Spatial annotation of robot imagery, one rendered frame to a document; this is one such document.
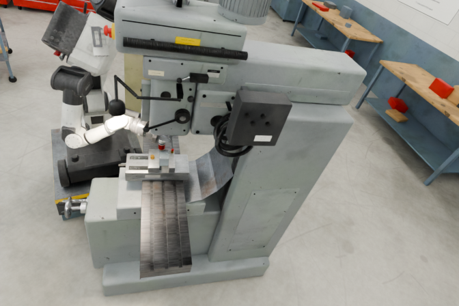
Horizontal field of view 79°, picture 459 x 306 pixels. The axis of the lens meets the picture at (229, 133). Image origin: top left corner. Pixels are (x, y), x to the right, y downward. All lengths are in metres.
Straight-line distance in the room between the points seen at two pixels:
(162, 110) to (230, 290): 1.60
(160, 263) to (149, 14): 1.04
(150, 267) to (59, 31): 1.14
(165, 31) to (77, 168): 1.43
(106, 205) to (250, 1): 1.36
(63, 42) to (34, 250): 1.64
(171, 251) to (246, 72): 0.89
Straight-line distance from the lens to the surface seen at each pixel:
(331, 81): 1.42
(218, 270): 2.26
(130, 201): 1.70
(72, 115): 1.57
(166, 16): 1.06
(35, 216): 2.80
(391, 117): 5.05
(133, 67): 3.24
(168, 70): 1.14
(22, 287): 2.54
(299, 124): 1.33
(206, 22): 1.08
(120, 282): 2.20
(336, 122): 1.42
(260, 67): 1.22
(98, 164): 2.25
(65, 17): 1.55
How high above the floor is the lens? 2.23
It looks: 39 degrees down
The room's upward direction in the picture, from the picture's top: 16 degrees clockwise
